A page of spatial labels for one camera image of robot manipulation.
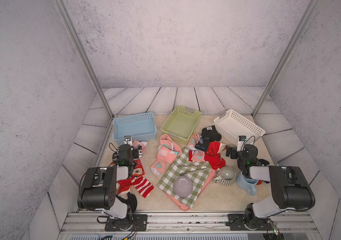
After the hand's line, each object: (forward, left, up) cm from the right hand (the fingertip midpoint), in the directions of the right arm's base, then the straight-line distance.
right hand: (236, 144), depth 94 cm
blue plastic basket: (+20, +65, -6) cm, 69 cm away
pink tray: (-24, +22, -7) cm, 33 cm away
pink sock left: (+2, +59, -2) cm, 59 cm away
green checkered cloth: (-15, +24, -6) cm, 29 cm away
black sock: (+14, +13, -5) cm, 19 cm away
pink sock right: (-6, +23, -3) cm, 24 cm away
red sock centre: (-5, +14, -4) cm, 16 cm away
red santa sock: (-15, +60, -6) cm, 63 cm away
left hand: (-1, +64, +1) cm, 64 cm away
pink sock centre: (-4, +42, -1) cm, 42 cm away
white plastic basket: (+21, -4, -5) cm, 22 cm away
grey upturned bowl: (-26, +33, -1) cm, 42 cm away
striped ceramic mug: (-17, +8, -7) cm, 19 cm away
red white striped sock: (-22, +57, -5) cm, 62 cm away
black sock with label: (+1, +21, 0) cm, 21 cm away
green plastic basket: (+22, +34, -5) cm, 41 cm away
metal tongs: (-12, +21, -6) cm, 25 cm away
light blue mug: (-24, 0, 0) cm, 24 cm away
